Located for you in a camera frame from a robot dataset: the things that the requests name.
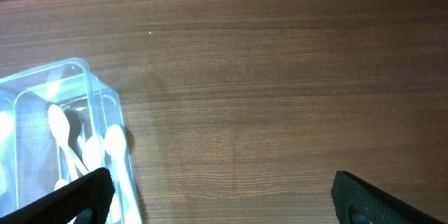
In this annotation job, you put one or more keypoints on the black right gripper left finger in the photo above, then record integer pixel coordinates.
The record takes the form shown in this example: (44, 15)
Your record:
(85, 200)

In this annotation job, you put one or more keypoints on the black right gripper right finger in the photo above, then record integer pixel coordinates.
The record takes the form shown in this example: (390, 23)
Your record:
(357, 201)

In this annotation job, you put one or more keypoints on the thin-handled white plastic spoon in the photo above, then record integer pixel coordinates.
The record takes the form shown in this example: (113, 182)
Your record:
(60, 183)

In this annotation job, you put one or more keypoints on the cream yellow plastic spoon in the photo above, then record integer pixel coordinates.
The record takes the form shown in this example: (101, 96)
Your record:
(93, 153)

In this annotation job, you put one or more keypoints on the broad white plastic spoon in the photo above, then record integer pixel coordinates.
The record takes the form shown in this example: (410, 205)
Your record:
(114, 214)

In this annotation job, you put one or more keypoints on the thick-handled white plastic spoon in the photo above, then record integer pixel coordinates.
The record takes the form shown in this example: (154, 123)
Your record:
(116, 145)

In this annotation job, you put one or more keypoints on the slim white plastic spoon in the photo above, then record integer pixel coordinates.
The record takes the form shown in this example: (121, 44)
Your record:
(60, 129)

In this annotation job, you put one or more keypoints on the right clear plastic container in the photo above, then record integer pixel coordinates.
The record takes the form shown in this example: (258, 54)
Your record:
(31, 160)

